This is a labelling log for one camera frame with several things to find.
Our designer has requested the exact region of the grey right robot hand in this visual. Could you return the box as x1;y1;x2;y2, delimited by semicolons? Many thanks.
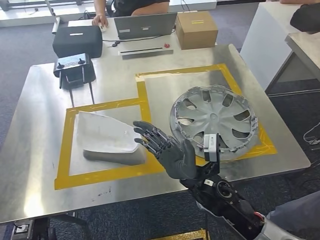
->
133;120;198;181

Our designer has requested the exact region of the white boat-shaped plastic part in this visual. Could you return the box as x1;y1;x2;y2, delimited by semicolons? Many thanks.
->
75;110;148;167

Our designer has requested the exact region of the steel workbench table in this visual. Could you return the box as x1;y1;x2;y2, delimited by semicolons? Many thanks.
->
0;43;312;240

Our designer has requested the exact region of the silver wheel hubcap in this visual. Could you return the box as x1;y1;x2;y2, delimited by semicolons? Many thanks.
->
170;85;259;162

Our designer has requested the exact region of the grey metal bar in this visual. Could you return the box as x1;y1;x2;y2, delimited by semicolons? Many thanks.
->
118;47;174;61

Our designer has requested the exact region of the brown cardboard box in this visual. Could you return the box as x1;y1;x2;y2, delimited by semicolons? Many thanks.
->
175;10;219;51

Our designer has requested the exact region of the grey laptop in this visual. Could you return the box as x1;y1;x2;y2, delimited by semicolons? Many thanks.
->
113;12;178;41

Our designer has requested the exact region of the white cabinet panel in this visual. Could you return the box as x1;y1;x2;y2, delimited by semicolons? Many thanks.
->
239;1;316;91

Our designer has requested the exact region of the person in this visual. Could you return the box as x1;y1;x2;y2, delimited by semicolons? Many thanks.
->
91;0;171;28
266;190;320;240

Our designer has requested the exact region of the black remote controller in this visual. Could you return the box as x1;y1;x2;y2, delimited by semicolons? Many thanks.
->
53;52;97;108

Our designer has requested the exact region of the black carrying case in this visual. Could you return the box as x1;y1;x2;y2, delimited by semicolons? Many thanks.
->
52;25;103;59

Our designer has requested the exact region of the grey metal floor box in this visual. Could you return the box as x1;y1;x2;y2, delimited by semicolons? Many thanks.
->
11;221;33;240

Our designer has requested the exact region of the black bag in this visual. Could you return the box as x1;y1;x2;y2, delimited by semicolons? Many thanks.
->
290;3;320;34

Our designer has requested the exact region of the long white desk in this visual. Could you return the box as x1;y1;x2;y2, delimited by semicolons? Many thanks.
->
0;0;218;28

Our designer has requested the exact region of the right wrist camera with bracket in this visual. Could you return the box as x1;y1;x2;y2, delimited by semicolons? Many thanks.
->
202;133;221;176

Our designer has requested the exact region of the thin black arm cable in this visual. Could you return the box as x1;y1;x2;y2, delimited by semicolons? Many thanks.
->
204;213;210;240

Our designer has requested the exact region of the thin grey cable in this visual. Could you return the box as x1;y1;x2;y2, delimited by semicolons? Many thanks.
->
303;121;320;147

